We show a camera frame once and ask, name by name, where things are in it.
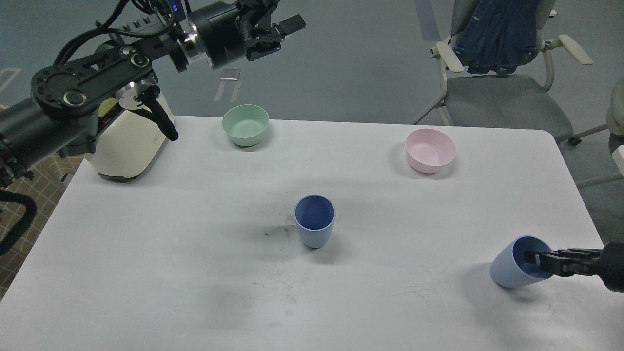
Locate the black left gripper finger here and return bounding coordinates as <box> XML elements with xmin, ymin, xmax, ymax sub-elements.
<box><xmin>239</xmin><ymin>0</ymin><xmax>280</xmax><ymax>22</ymax></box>
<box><xmin>247</xmin><ymin>14</ymin><xmax>306</xmax><ymax>61</ymax></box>

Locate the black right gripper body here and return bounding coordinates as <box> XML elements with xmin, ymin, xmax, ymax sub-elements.
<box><xmin>570</xmin><ymin>255</ymin><xmax>602</xmax><ymax>277</ymax></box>

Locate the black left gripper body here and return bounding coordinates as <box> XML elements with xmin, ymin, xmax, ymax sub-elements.
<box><xmin>187</xmin><ymin>0</ymin><xmax>271</xmax><ymax>70</ymax></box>

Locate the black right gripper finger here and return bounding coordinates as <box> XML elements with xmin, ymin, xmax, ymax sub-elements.
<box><xmin>523</xmin><ymin>250</ymin><xmax>573</xmax><ymax>277</ymax></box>
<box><xmin>552</xmin><ymin>248</ymin><xmax>603</xmax><ymax>258</ymax></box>

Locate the light blue cup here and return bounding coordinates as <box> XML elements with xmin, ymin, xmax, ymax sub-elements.
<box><xmin>294</xmin><ymin>194</ymin><xmax>336</xmax><ymax>249</ymax></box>
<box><xmin>490</xmin><ymin>236</ymin><xmax>552</xmax><ymax>289</ymax></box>

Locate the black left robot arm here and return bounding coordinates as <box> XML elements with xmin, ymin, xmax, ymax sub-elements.
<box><xmin>0</xmin><ymin>0</ymin><xmax>306</xmax><ymax>254</ymax></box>

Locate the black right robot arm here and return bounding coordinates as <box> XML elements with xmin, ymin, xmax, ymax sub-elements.
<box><xmin>521</xmin><ymin>242</ymin><xmax>624</xmax><ymax>293</ymax></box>

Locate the mint green bowl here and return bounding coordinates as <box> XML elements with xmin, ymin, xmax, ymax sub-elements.
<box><xmin>221</xmin><ymin>104</ymin><xmax>270</xmax><ymax>147</ymax></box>

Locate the white object at right edge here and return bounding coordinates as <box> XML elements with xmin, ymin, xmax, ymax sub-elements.
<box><xmin>606</xmin><ymin>78</ymin><xmax>624</xmax><ymax>178</ymax></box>

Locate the cream white toaster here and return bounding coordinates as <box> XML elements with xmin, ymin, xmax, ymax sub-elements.
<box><xmin>84</xmin><ymin>110</ymin><xmax>169</xmax><ymax>183</ymax></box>

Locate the grey office chair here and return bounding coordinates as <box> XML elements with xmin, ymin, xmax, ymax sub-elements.
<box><xmin>412</xmin><ymin>0</ymin><xmax>606</xmax><ymax>146</ymax></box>

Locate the pink bowl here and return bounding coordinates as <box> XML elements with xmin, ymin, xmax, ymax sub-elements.
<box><xmin>404</xmin><ymin>128</ymin><xmax>457</xmax><ymax>174</ymax></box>

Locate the blue denim jacket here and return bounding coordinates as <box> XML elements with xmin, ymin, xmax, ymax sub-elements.
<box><xmin>450</xmin><ymin>0</ymin><xmax>540</xmax><ymax>76</ymax></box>

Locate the brown checkered cloth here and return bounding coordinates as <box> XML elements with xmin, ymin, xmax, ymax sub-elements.
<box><xmin>0</xmin><ymin>154</ymin><xmax>84</xmax><ymax>297</ymax></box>

